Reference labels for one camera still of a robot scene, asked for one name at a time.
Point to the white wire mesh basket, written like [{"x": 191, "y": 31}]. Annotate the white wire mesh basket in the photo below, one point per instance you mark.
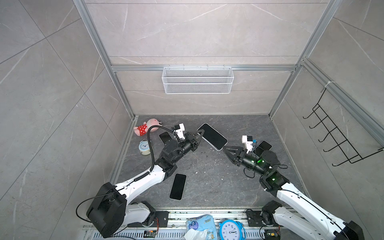
[{"x": 197, "y": 80}]

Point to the small cream alarm clock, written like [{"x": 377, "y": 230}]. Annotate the small cream alarm clock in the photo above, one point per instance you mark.
[{"x": 144, "y": 148}]

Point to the phone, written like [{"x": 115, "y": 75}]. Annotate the phone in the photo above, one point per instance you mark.
[
  {"x": 213, "y": 137},
  {"x": 263, "y": 146},
  {"x": 178, "y": 187},
  {"x": 165, "y": 137}
]

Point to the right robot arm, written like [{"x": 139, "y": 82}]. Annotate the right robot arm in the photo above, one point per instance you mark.
[{"x": 310, "y": 221}]

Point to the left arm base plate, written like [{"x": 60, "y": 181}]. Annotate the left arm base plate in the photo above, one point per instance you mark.
[{"x": 159, "y": 218}]

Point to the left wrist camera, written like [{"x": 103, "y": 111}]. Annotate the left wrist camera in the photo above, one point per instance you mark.
[{"x": 179, "y": 131}]

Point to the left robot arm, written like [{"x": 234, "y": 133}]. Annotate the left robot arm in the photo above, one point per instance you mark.
[{"x": 112, "y": 207}]

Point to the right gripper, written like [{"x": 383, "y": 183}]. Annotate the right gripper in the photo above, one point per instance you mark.
[{"x": 241, "y": 153}]

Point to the black wire hook rack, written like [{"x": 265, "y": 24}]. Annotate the black wire hook rack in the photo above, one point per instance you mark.
[{"x": 333, "y": 132}]

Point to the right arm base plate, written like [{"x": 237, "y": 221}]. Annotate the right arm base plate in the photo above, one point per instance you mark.
[{"x": 256, "y": 218}]

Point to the pink plush toy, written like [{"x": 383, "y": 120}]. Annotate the pink plush toy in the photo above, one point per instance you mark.
[{"x": 144, "y": 128}]

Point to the blue tissue pack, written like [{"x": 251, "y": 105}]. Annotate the blue tissue pack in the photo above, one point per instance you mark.
[{"x": 201, "y": 228}]

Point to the blue alarm clock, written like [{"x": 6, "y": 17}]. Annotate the blue alarm clock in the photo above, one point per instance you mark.
[{"x": 232, "y": 230}]

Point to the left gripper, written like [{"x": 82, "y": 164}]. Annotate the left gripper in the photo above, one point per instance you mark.
[{"x": 191, "y": 141}]

